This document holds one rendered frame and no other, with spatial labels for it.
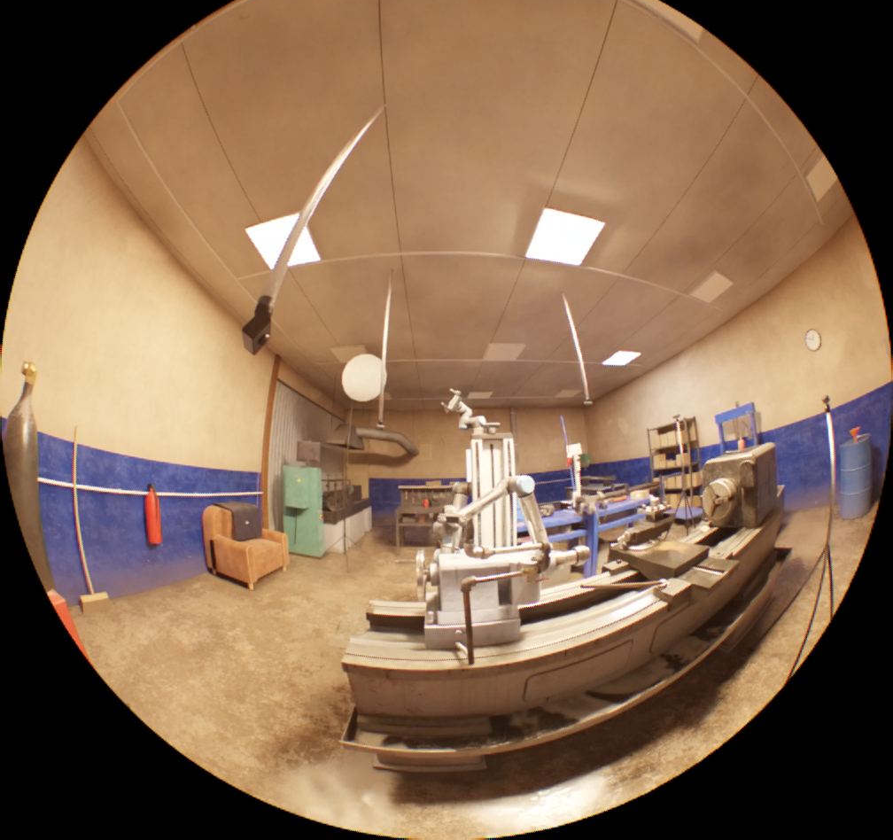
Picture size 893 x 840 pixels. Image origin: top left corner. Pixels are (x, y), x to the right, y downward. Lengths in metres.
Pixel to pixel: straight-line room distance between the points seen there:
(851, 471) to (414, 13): 5.44
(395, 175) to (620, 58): 1.78
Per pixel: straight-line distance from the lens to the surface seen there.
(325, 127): 2.06
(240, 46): 2.23
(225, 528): 3.62
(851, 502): 4.68
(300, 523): 4.58
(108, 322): 3.04
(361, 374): 3.92
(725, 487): 1.99
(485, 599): 1.03
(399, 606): 1.37
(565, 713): 1.39
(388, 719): 1.30
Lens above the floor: 1.51
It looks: 17 degrees up
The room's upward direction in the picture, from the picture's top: 2 degrees counter-clockwise
